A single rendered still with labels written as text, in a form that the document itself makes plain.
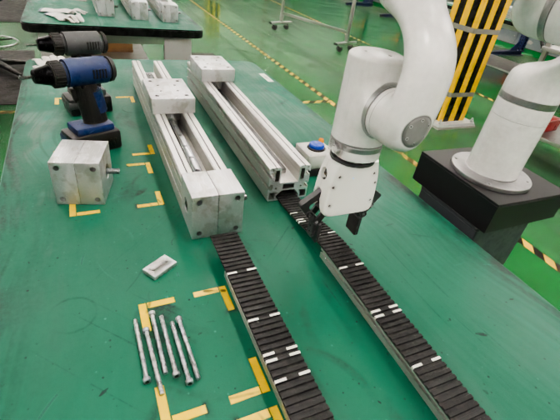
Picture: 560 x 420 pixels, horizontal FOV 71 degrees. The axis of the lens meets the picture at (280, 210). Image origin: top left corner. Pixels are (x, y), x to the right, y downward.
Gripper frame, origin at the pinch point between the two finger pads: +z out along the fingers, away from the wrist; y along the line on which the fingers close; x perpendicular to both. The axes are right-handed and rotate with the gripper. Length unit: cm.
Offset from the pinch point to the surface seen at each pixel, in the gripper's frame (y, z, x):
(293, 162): 2.5, -1.3, 23.1
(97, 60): -35, -15, 53
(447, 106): 260, 64, 209
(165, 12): 8, 0, 211
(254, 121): 2.6, -0.6, 48.7
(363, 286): -0.6, 2.7, -12.2
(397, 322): 0.2, 2.7, -20.2
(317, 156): 11.7, 0.3, 27.8
